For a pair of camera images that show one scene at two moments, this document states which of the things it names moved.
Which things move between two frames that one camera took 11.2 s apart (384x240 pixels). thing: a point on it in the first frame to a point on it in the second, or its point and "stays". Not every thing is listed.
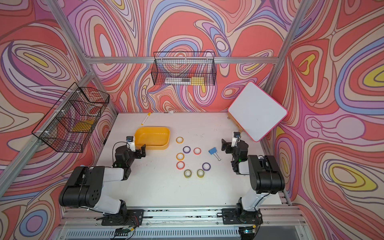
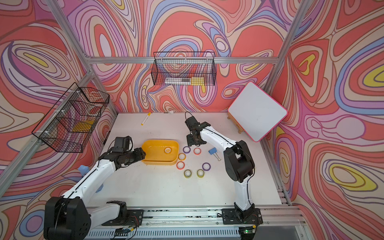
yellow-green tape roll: [200, 173] stays
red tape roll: [197, 151] stays
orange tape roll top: [179, 140] to [167, 150]
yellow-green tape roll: [187, 173] stays
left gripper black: [138, 156] stays
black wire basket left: [68, 127] stays
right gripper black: [228, 146] to [190, 142]
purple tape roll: [186, 149] stays
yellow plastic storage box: [153, 138] to [160, 152]
